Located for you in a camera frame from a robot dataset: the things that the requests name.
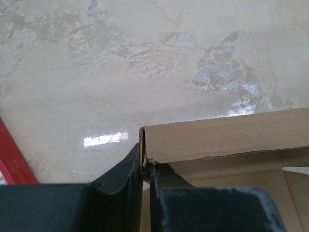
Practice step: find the red rectangular box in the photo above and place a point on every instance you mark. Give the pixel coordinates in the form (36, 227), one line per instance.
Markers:
(14, 169)

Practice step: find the brown cardboard box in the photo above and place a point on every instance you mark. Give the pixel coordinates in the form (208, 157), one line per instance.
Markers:
(266, 150)

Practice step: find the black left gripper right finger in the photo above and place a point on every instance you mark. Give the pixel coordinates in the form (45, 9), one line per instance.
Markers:
(177, 206)

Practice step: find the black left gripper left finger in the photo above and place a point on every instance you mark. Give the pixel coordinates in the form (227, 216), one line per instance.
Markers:
(111, 203)

